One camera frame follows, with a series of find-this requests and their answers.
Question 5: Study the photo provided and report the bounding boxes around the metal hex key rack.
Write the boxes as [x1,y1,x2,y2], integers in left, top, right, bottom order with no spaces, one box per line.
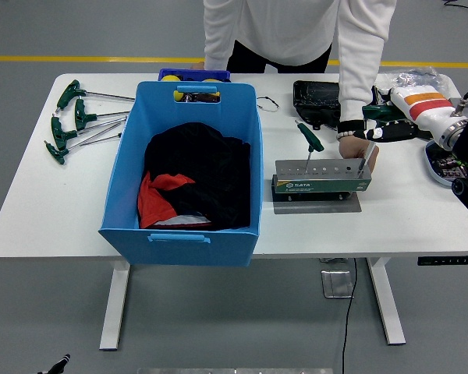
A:
[271,157,374,214]

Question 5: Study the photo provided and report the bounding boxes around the black cloth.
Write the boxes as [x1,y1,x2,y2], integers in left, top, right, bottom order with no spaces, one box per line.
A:
[142,122,253,231]

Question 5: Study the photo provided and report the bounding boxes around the person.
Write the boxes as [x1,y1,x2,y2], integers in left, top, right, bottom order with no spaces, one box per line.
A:
[190,0,398,172]

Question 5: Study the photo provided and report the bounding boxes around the black table control panel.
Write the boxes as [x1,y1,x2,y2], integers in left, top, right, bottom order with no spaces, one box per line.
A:
[417,255,468,266]

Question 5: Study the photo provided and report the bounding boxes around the dark blue plastic bin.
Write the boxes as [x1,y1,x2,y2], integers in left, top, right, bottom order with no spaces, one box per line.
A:
[158,68,232,83]

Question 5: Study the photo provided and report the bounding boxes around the dark brown object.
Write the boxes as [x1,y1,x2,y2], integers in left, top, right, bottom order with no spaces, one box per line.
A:
[186,93,221,104]

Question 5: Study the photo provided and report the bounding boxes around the black plastic tray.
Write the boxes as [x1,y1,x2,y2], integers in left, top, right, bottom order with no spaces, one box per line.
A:
[292,80,342,130]

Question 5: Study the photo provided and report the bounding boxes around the black white robot left hand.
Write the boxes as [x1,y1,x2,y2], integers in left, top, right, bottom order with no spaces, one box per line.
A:
[38,353,71,374]

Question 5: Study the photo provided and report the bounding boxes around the metal floor plate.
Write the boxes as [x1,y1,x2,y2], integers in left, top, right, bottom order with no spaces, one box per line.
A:
[321,269,355,299]

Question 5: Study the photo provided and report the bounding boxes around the large green T-handle hex key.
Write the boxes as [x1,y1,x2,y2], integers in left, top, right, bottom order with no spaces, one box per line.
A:
[356,101,405,179]

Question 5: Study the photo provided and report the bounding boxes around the person's left hand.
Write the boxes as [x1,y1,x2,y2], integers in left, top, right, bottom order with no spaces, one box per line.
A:
[337,136,380,172]

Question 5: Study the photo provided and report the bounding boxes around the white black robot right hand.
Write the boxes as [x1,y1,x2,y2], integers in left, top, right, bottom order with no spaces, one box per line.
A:
[353,86,456,143]

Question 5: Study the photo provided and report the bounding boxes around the small green T-handle hex key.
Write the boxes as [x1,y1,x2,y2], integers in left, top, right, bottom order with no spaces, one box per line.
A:
[294,119,325,171]

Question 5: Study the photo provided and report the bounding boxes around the thin wire loop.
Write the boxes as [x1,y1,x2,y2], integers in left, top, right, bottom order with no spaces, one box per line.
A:
[256,96,281,115]

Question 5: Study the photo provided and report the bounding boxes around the light blue storage box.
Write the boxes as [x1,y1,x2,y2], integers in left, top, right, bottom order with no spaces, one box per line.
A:
[98,80,264,268]

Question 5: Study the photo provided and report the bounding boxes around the white table leg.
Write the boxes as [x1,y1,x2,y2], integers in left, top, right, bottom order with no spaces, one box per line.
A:
[366,257,406,346]
[99,261,130,351]

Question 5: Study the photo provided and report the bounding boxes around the black cable on floor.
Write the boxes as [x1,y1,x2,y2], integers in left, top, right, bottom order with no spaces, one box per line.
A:
[442,0,468,19]

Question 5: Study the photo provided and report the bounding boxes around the clear plastic parts bag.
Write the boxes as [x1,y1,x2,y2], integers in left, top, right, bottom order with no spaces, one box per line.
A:
[381,66,452,98]

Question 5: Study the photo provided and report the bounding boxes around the grey shallow bowl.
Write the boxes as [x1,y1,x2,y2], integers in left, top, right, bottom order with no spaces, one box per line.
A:
[424,139,468,184]

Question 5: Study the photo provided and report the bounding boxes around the electronic parts pile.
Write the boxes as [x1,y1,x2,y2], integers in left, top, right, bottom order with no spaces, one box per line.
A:
[431,150,468,180]

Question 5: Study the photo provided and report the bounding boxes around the red cloth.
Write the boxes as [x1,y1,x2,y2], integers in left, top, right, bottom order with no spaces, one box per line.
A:
[137,172,211,230]

